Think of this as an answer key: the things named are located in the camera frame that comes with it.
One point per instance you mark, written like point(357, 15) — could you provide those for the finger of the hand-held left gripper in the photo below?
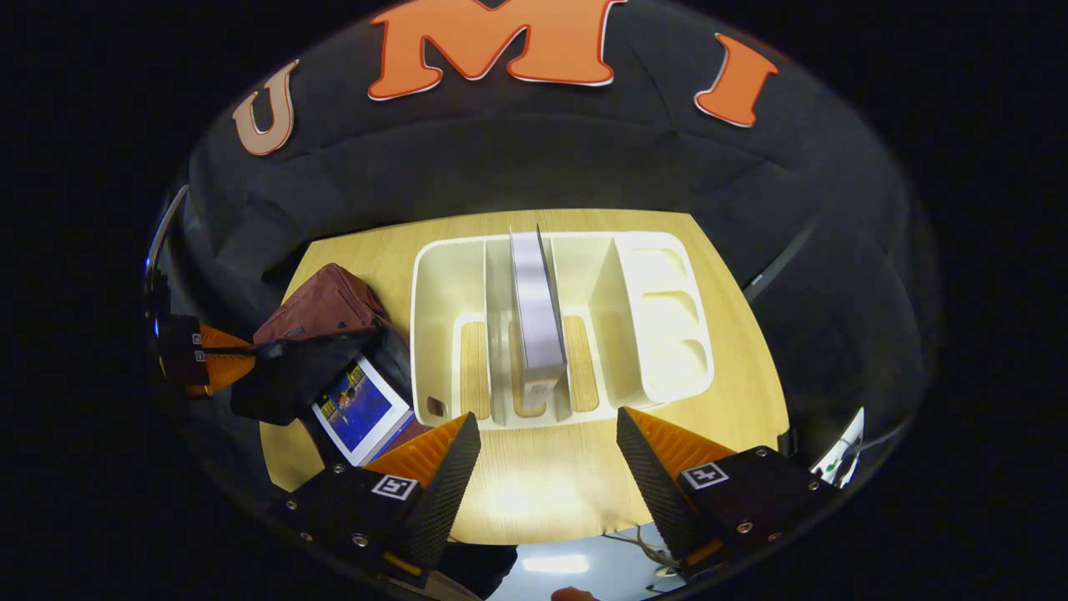
point(179, 334)
point(217, 371)

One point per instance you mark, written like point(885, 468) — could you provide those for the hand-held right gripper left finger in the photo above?
point(442, 492)

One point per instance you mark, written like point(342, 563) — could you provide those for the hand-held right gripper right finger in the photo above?
point(659, 492)

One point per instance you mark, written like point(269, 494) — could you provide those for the blue cover book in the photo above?
point(363, 413)

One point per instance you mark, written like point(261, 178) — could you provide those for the maroon schoolbag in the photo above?
point(321, 305)

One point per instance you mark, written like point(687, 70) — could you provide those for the white plastic bookshelf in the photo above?
point(651, 334)

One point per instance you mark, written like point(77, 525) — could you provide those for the grey cover book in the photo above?
point(538, 317)

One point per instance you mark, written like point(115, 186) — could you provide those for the white object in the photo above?
point(843, 442)

